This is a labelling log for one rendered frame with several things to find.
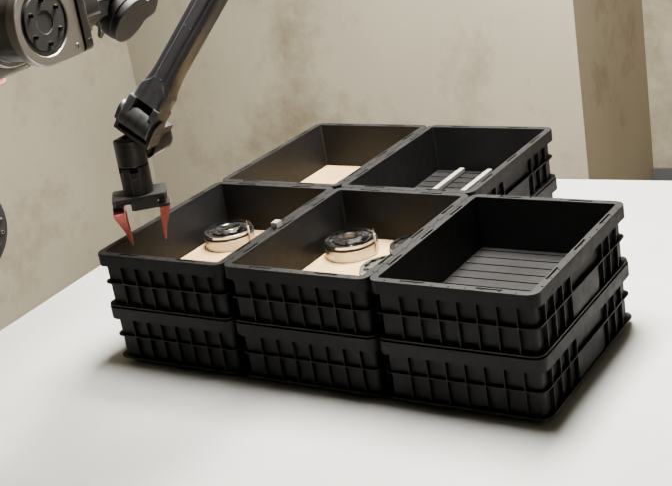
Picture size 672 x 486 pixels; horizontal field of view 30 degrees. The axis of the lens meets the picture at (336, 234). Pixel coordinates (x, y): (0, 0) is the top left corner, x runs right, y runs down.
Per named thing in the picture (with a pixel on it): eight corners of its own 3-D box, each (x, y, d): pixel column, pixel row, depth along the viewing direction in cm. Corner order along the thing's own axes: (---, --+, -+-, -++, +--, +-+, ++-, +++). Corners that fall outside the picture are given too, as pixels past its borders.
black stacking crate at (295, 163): (346, 241, 255) (337, 189, 251) (230, 232, 271) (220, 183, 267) (435, 175, 286) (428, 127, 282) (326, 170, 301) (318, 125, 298)
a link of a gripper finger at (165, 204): (140, 236, 241) (130, 191, 238) (177, 230, 242) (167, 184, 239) (140, 248, 235) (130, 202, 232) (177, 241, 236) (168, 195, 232)
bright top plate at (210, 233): (232, 242, 252) (231, 239, 252) (194, 238, 258) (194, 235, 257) (262, 223, 259) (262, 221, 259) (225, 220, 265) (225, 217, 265)
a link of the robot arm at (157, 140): (119, 100, 226) (156, 126, 225) (155, 83, 236) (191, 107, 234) (101, 152, 233) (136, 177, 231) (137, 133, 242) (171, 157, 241)
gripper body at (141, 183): (114, 200, 238) (106, 163, 236) (167, 191, 239) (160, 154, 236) (113, 211, 232) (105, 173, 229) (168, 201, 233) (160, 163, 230)
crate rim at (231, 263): (367, 293, 205) (364, 279, 204) (221, 278, 221) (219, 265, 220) (473, 205, 235) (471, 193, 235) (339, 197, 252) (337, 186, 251)
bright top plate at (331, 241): (360, 252, 236) (360, 249, 236) (315, 248, 241) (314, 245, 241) (385, 231, 244) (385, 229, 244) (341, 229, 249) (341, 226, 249)
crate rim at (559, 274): (537, 310, 189) (535, 296, 188) (367, 293, 205) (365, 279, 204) (627, 213, 219) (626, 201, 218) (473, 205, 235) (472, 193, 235)
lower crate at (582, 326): (550, 429, 196) (542, 361, 192) (385, 404, 212) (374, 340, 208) (636, 320, 226) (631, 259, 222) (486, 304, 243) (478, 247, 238)
